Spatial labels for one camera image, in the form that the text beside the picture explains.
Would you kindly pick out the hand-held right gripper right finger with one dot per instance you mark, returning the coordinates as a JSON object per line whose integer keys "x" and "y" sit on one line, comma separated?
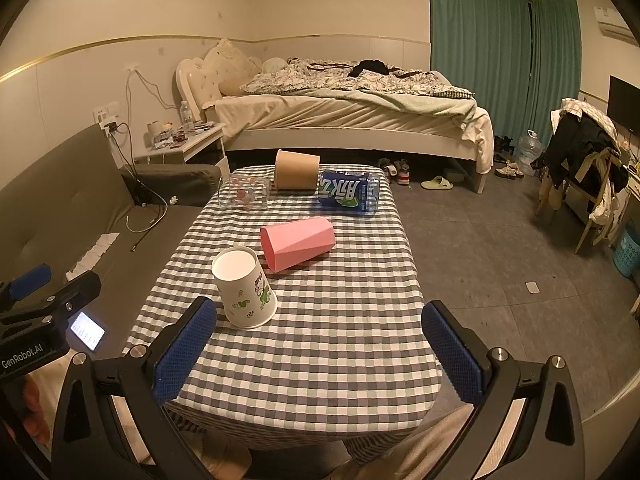
{"x": 452, "y": 355}

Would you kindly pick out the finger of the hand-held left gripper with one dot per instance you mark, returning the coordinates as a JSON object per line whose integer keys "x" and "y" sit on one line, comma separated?
{"x": 75, "y": 291}
{"x": 31, "y": 281}

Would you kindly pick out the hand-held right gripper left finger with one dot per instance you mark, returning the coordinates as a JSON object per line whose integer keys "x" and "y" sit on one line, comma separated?
{"x": 184, "y": 352}

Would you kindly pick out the pink faceted cup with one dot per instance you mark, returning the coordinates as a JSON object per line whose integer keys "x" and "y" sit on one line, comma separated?
{"x": 297, "y": 244}

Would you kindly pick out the white printed paper cup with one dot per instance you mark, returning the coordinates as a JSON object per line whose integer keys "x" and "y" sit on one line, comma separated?
{"x": 243, "y": 287}

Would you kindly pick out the clear glass cup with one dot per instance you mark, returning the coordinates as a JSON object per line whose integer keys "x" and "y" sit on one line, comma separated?
{"x": 245, "y": 192}

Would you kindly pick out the brown paper cup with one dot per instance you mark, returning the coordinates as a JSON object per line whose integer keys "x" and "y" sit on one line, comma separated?
{"x": 296, "y": 170}

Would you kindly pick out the person's left hand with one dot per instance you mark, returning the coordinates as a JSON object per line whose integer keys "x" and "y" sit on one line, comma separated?
{"x": 34, "y": 402}

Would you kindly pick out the white folded paper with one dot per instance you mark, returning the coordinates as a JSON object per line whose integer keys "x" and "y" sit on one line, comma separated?
{"x": 92, "y": 255}

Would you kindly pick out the smartphone with lit screen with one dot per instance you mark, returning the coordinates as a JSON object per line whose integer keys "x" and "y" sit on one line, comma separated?
{"x": 87, "y": 331}

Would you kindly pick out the grey sofa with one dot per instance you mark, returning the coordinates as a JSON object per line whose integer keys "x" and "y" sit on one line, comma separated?
{"x": 60, "y": 200}

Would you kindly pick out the white paper scrap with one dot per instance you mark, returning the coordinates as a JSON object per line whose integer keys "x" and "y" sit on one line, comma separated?
{"x": 532, "y": 287}

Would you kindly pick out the grey checkered tablecloth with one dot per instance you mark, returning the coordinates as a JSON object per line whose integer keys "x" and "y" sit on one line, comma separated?
{"x": 320, "y": 340}

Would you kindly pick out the pale green slipper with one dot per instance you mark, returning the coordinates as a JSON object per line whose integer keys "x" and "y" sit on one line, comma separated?
{"x": 436, "y": 183}

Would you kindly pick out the white nightstand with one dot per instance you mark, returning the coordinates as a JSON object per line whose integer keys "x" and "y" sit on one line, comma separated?
{"x": 195, "y": 146}

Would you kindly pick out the grey sneakers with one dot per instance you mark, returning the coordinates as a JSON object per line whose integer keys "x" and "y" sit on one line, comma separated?
{"x": 397, "y": 170}

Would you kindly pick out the white shoes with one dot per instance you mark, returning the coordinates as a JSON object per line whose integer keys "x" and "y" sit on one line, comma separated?
{"x": 509, "y": 170}

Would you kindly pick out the blue labelled drink pack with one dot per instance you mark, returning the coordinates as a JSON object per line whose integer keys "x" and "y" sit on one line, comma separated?
{"x": 347, "y": 192}

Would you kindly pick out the wooden chair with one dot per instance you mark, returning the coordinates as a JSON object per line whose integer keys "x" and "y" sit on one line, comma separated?
{"x": 595, "y": 220}

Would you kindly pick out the teal laundry basket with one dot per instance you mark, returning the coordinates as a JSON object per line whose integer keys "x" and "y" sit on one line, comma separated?
{"x": 627, "y": 252}

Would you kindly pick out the clear plastic water bottle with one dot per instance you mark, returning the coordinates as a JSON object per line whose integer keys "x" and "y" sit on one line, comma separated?
{"x": 186, "y": 119}

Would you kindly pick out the large clear water jug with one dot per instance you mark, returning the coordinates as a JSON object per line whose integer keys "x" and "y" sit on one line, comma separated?
{"x": 530, "y": 150}

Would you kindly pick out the pile of dark clothes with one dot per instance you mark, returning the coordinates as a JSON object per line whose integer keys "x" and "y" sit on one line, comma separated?
{"x": 580, "y": 145}

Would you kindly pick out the white bed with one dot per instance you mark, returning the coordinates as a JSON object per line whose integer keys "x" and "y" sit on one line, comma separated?
{"x": 350, "y": 127}

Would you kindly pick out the pale green blanket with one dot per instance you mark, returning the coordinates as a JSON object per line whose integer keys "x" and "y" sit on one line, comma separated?
{"x": 380, "y": 105}

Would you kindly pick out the cream tufted pillow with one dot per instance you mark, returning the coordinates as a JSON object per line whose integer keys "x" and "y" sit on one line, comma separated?
{"x": 230, "y": 67}

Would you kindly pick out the black garment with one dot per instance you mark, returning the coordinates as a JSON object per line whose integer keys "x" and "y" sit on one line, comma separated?
{"x": 369, "y": 68}

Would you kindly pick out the black television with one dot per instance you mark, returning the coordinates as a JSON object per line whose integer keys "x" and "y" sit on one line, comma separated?
{"x": 624, "y": 105}

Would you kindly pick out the floral quilt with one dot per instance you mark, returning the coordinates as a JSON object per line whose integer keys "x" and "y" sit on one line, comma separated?
{"x": 320, "y": 80}

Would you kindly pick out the narrow green curtain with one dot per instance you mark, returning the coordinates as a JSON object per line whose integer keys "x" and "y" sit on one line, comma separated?
{"x": 555, "y": 50}

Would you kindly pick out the wide green curtain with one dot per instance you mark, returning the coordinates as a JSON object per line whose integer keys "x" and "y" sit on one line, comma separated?
{"x": 477, "y": 15}

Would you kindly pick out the white air conditioner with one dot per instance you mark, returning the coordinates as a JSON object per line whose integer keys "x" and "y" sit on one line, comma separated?
{"x": 614, "y": 20}

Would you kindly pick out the wall socket with chargers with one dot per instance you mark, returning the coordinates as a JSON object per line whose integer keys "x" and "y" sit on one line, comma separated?
{"x": 107, "y": 119}

